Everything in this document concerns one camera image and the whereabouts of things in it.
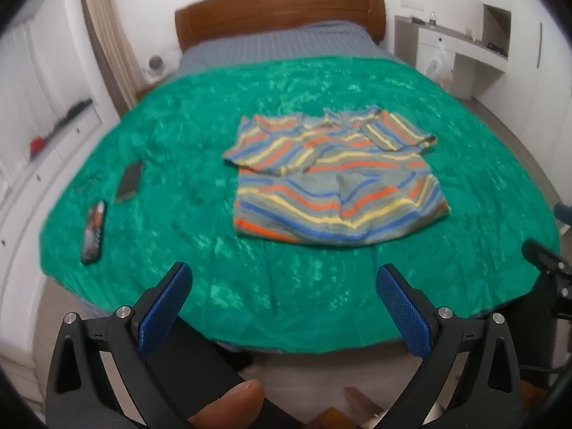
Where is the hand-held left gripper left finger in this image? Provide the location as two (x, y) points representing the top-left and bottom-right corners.
(45, 261), (194, 429)

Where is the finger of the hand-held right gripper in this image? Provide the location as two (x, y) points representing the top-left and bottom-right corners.
(553, 203), (572, 234)
(522, 238), (570, 274)

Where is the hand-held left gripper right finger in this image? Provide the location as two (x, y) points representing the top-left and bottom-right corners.
(376, 265), (524, 429)

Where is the striped knit shirt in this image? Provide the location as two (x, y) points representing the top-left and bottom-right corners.
(222, 105), (450, 247)

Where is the person's left hand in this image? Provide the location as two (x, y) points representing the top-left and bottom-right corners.
(188, 379), (265, 429)

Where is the green satin blanket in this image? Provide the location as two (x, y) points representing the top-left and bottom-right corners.
(38, 56), (561, 354)

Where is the white wardrobe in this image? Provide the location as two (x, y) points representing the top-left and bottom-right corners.
(509, 0), (572, 197)

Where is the dark smartphone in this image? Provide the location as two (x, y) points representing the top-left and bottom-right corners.
(115, 161), (146, 202)

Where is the white drawer cabinet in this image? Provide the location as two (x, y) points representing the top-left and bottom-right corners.
(0, 98), (121, 287)

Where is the white desk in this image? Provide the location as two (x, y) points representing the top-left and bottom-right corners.
(394, 14), (510, 99)

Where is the white plastic bag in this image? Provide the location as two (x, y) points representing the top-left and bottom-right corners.
(424, 40), (457, 88)

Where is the long black item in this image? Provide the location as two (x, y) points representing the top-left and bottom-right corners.
(51, 98), (93, 137)

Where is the white round fan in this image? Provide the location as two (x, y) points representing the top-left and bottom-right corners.
(145, 54), (169, 82)

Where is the beige curtain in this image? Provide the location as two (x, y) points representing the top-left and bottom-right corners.
(80, 0), (148, 112)

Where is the grey checked bed sheet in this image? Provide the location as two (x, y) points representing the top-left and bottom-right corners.
(178, 21), (396, 74)

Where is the brown wooden headboard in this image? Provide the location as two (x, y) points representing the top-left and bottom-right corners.
(174, 0), (386, 54)

